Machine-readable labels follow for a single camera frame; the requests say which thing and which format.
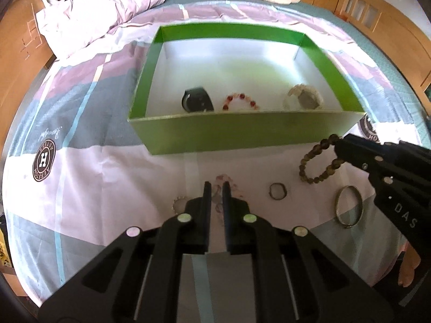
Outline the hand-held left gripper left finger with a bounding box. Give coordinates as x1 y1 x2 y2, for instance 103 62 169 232
38 181 213 323

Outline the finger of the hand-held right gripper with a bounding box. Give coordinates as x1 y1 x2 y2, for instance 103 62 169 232
334 146 397 184
339 133 431 163

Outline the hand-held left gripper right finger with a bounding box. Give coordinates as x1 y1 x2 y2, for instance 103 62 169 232
222 181 394 323

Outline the pink crystal bead bracelet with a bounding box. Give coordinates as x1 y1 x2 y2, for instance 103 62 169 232
211 174 245 214

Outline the dark brown bead bracelet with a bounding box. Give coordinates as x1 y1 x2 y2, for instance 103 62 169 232
298 134 346 185

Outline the green cardboard box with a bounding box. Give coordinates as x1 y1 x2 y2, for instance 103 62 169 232
128 23 366 155

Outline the beige wristwatch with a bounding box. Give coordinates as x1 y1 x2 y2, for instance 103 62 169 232
282 84 324 111

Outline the black fitness wristband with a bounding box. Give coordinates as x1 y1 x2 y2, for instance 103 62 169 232
181 87 215 113

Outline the person's right hand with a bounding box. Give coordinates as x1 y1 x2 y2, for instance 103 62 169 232
401 245 423 288

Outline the silver metal bangle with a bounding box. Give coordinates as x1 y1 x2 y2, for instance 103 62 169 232
334 185 365 229

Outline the checked printed bed sheet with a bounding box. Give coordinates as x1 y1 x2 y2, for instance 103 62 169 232
0 0 431 323

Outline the pink pillow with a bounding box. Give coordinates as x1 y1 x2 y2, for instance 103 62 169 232
35 0 169 59

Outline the small dark metal ring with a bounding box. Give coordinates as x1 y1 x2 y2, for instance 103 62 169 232
268 182 287 201

